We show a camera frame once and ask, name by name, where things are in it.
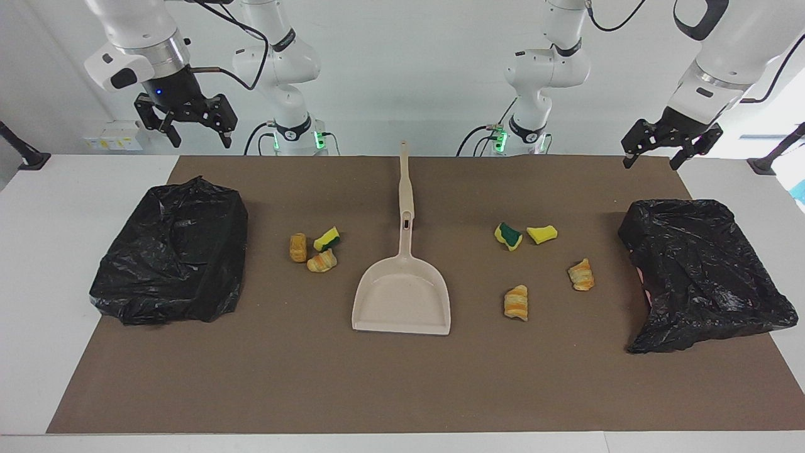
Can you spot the white wall power box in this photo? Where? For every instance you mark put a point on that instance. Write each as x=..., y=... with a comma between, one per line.
x=113, y=135

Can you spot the black camera stand clamp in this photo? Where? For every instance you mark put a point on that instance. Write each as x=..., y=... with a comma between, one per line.
x=28, y=157
x=764, y=165

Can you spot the green-lit base box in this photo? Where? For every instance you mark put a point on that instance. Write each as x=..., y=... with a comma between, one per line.
x=500, y=139
x=320, y=137

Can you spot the black bag-lined pink bin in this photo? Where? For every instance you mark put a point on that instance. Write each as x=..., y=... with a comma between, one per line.
x=698, y=277

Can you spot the blue object at edge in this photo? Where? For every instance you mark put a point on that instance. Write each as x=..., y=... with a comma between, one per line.
x=800, y=190

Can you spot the brown toy bread roll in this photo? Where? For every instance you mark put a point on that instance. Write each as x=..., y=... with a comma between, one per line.
x=298, y=248

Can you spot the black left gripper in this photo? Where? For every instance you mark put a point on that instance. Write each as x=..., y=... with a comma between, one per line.
x=682, y=126

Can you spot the toy croissant pastry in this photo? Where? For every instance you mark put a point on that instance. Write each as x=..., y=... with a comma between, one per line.
x=322, y=261
x=517, y=303
x=582, y=275

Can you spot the beige brush with black bristles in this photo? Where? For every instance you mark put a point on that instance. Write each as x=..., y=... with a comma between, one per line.
x=406, y=182

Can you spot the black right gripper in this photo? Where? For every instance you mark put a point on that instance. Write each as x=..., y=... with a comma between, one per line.
x=179, y=94

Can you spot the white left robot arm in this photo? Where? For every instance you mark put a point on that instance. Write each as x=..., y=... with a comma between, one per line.
x=547, y=69

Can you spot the beige plastic dustpan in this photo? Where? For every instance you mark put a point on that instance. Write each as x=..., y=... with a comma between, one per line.
x=402, y=296

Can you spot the brown table mat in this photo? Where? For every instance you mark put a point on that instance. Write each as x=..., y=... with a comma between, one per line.
x=402, y=390

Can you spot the black bag-lined trash bin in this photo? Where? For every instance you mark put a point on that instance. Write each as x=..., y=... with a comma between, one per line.
x=163, y=264

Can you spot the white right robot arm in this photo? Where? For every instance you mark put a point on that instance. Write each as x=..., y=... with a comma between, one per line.
x=277, y=63

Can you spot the yellow green sponge piece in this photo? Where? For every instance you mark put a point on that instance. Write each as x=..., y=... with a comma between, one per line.
x=507, y=236
x=326, y=239

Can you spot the green-lit right base box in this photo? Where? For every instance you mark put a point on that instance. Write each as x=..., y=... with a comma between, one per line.
x=320, y=137

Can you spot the green-lit left base box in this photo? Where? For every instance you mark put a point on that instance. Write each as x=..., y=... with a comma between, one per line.
x=500, y=139

